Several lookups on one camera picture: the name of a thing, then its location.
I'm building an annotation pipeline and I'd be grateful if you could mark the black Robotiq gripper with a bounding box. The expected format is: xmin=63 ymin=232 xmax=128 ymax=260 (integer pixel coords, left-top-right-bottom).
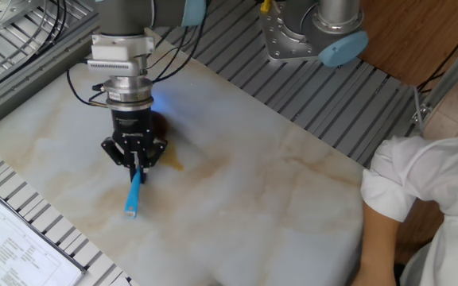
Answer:
xmin=100 ymin=106 xmax=169 ymax=184

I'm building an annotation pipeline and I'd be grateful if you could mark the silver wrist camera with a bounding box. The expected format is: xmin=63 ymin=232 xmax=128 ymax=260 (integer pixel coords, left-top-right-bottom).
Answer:
xmin=87 ymin=58 xmax=149 ymax=77

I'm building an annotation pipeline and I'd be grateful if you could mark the white marble pattern slab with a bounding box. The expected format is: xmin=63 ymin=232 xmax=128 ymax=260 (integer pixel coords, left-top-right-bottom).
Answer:
xmin=0 ymin=29 xmax=367 ymax=286

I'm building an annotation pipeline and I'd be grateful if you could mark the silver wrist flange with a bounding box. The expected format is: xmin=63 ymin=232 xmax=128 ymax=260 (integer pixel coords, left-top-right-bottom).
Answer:
xmin=102 ymin=75 xmax=154 ymax=111

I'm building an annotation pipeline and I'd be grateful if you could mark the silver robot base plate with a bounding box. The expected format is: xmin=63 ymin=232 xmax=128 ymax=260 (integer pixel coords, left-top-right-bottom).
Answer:
xmin=258 ymin=0 xmax=333 ymax=63

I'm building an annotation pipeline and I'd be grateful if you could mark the black floor cable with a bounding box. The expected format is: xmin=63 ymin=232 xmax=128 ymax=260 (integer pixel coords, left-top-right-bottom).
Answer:
xmin=415 ymin=23 xmax=458 ymax=95

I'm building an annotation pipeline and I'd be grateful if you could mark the silver perforated mounting plate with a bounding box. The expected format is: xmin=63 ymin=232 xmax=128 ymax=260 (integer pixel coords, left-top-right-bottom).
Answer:
xmin=0 ymin=0 xmax=45 ymax=31

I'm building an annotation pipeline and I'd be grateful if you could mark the blue handled brown brush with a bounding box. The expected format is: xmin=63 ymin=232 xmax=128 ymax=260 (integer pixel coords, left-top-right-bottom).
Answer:
xmin=123 ymin=110 xmax=171 ymax=219

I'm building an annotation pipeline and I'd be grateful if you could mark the person white shirt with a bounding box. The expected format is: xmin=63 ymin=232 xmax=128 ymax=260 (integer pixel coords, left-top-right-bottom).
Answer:
xmin=360 ymin=135 xmax=458 ymax=286

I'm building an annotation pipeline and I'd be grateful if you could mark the aluminium frame post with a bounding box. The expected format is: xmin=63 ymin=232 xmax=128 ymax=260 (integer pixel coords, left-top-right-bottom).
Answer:
xmin=409 ymin=23 xmax=458 ymax=140

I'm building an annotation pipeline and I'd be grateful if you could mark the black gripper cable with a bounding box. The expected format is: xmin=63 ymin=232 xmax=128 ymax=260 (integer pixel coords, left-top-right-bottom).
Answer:
xmin=65 ymin=67 xmax=109 ymax=108

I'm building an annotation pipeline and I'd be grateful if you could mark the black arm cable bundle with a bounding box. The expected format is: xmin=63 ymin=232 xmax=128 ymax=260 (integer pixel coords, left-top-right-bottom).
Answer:
xmin=0 ymin=0 xmax=208 ymax=100

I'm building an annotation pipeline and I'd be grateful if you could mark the aluminium profile rail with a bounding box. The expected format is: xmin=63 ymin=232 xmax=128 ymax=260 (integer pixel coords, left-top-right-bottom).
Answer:
xmin=0 ymin=14 xmax=103 ymax=138

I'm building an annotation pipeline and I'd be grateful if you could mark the printed paper stack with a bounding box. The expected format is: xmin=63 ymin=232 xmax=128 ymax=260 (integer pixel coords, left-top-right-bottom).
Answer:
xmin=0 ymin=187 xmax=87 ymax=286

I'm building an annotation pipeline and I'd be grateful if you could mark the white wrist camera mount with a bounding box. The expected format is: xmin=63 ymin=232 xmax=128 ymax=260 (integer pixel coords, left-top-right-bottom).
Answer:
xmin=91 ymin=33 xmax=155 ymax=63

